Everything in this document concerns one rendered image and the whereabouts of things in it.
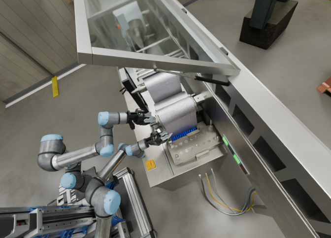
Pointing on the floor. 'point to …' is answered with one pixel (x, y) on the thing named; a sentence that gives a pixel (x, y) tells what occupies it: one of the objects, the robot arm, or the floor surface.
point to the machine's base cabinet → (193, 175)
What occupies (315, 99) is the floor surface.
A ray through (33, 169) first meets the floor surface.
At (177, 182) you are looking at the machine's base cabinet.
